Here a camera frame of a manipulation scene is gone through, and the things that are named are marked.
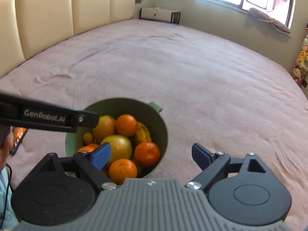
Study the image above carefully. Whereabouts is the orange mandarin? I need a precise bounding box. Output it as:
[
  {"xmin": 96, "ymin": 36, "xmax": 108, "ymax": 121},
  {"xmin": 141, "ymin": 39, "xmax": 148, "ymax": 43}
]
[
  {"xmin": 109, "ymin": 159, "xmax": 137, "ymax": 185},
  {"xmin": 115, "ymin": 114, "xmax": 138, "ymax": 138}
]

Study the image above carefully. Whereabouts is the wrinkled mandarin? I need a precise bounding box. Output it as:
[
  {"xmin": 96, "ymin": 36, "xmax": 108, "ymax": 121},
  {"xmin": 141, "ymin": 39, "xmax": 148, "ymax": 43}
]
[{"xmin": 133, "ymin": 142, "xmax": 161, "ymax": 167}]

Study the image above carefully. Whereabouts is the green colander bowl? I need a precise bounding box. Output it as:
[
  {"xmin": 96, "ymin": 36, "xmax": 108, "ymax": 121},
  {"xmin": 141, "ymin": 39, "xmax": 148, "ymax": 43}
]
[{"xmin": 65, "ymin": 98, "xmax": 168, "ymax": 178}]

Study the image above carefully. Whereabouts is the left hand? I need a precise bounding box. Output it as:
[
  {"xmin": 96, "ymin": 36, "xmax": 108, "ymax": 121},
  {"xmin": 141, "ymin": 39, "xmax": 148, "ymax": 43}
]
[{"xmin": 0, "ymin": 131, "xmax": 14, "ymax": 171}]

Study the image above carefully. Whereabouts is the orange in bowl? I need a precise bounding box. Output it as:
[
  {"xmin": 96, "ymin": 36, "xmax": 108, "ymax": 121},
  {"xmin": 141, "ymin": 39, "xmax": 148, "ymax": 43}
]
[{"xmin": 77, "ymin": 143, "xmax": 99, "ymax": 153}]

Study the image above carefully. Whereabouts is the small brown fruit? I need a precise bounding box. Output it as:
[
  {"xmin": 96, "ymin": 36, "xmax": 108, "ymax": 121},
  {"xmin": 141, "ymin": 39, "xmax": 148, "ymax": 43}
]
[{"xmin": 82, "ymin": 132, "xmax": 95, "ymax": 146}]

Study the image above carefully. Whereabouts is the yellow-green apple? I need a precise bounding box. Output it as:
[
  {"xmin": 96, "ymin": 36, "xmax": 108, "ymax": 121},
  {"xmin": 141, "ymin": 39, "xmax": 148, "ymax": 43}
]
[{"xmin": 100, "ymin": 135, "xmax": 133, "ymax": 167}]

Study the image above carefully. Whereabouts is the red-green apple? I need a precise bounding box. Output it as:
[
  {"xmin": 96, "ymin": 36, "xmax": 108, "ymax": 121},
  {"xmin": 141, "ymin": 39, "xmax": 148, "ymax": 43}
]
[{"xmin": 92, "ymin": 115, "xmax": 115, "ymax": 144}]

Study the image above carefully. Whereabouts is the cream padded headboard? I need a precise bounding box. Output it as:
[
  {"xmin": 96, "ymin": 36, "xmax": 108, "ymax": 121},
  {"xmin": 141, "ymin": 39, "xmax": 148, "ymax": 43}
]
[{"xmin": 1, "ymin": 0, "xmax": 135, "ymax": 76}]

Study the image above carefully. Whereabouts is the ripe spotted banana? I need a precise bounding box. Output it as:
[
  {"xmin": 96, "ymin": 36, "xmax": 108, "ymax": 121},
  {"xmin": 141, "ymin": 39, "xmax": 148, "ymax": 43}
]
[{"xmin": 134, "ymin": 121, "xmax": 152, "ymax": 146}]

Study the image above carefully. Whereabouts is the plush toy organizer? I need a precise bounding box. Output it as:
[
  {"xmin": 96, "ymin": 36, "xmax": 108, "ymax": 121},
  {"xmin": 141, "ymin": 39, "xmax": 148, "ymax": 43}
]
[{"xmin": 291, "ymin": 28, "xmax": 307, "ymax": 87}]

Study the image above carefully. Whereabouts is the grey cushion on windowsill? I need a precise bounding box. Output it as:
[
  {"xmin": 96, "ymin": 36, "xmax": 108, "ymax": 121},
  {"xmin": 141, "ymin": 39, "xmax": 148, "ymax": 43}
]
[{"xmin": 248, "ymin": 8, "xmax": 290, "ymax": 34}]

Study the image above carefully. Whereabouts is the white bedside cabinet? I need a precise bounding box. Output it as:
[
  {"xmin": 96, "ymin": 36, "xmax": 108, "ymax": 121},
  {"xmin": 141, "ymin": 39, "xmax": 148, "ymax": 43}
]
[{"xmin": 139, "ymin": 7, "xmax": 181, "ymax": 24}]

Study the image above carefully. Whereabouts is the black cable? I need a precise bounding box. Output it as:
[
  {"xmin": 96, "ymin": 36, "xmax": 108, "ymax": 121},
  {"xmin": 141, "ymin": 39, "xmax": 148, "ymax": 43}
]
[{"xmin": 0, "ymin": 164, "xmax": 13, "ymax": 222}]

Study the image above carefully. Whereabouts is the wall switch panel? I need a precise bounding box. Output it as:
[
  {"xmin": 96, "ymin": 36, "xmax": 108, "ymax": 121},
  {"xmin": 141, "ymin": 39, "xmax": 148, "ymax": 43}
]
[{"xmin": 135, "ymin": 0, "xmax": 145, "ymax": 4}]

